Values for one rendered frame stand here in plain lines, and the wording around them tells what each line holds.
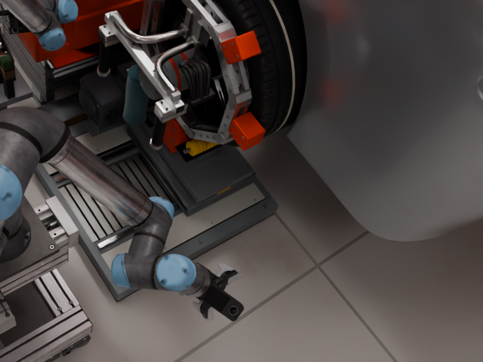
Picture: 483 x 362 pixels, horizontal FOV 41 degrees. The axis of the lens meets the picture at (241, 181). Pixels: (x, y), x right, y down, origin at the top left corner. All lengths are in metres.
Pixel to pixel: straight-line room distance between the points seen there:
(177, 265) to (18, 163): 0.39
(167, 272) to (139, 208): 0.17
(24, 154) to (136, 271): 0.37
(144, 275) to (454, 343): 1.89
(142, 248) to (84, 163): 0.24
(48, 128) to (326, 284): 1.83
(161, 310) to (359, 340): 0.85
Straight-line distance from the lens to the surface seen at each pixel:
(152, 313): 2.64
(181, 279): 1.35
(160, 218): 1.47
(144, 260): 1.42
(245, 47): 1.90
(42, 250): 1.83
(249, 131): 2.04
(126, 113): 2.44
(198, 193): 2.65
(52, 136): 1.30
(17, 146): 1.24
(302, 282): 2.83
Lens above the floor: 2.46
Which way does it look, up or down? 55 degrees down
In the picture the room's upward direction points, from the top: 23 degrees clockwise
